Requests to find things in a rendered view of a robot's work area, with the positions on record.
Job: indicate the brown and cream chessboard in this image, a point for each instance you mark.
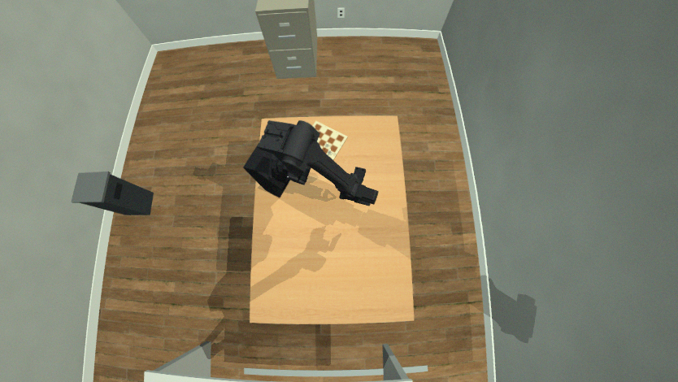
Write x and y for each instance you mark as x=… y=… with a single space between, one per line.
x=328 y=135

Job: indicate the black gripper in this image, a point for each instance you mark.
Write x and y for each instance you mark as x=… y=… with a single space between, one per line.
x=357 y=200

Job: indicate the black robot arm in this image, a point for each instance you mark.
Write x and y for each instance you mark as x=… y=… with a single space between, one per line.
x=298 y=145

